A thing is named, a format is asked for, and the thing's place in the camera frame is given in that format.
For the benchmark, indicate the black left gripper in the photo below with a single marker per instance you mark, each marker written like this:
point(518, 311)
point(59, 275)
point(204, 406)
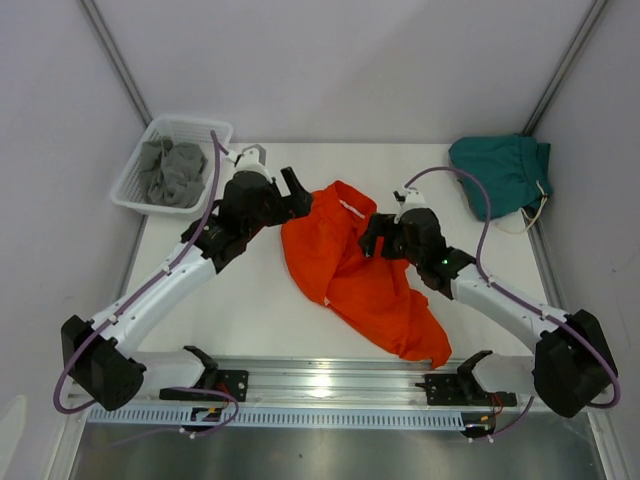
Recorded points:
point(294, 206)

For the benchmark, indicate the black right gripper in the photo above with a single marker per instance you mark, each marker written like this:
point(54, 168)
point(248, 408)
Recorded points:
point(381, 225)

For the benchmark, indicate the orange shorts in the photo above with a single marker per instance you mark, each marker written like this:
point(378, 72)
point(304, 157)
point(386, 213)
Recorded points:
point(371, 295)

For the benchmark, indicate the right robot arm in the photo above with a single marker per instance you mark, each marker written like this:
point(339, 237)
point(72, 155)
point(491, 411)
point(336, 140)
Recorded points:
point(569, 366)

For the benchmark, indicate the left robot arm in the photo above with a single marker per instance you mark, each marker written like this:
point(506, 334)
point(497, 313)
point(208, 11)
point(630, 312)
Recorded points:
point(101, 354)

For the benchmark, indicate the grey shorts in basket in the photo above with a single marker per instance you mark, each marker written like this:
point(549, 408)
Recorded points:
point(171, 175)

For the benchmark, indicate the folded green shorts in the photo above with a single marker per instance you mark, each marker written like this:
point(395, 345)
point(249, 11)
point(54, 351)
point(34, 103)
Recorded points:
point(502, 175)

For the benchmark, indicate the white plastic basket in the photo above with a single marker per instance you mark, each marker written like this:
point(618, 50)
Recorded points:
point(127, 191)

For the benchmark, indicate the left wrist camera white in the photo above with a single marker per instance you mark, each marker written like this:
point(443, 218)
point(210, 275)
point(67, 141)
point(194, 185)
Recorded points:
point(251, 158)

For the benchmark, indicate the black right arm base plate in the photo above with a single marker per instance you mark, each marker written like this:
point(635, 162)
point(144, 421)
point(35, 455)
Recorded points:
point(446, 389)

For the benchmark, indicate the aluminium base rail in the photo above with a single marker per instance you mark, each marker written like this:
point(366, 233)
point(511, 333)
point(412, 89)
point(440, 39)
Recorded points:
point(272, 381)

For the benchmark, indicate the white slotted cable duct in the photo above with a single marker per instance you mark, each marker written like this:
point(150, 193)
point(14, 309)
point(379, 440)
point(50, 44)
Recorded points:
point(282, 417)

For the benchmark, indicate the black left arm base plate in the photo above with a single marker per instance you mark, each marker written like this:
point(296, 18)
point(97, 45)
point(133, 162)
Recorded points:
point(232, 382)

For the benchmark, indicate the aluminium corner post right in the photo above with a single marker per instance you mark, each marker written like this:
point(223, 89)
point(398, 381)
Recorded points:
point(587, 26)

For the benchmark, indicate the aluminium corner post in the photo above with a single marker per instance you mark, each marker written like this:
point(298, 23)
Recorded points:
point(587, 26)
point(107, 42)

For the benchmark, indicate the aluminium corner post left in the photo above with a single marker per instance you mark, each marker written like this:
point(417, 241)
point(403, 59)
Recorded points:
point(107, 42)

